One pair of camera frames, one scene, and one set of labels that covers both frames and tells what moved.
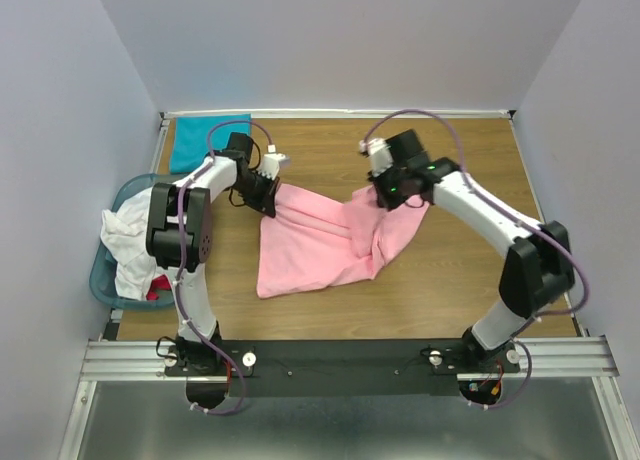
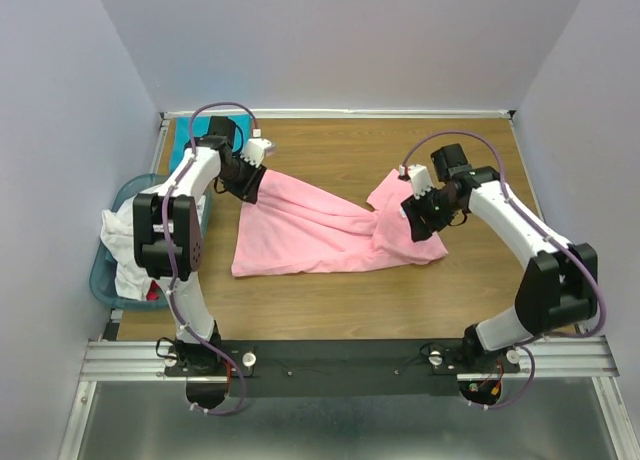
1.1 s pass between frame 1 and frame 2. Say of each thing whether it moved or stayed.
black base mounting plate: stayed
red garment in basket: stayed
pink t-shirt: moved
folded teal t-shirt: stayed
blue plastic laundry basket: stayed
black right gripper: moved
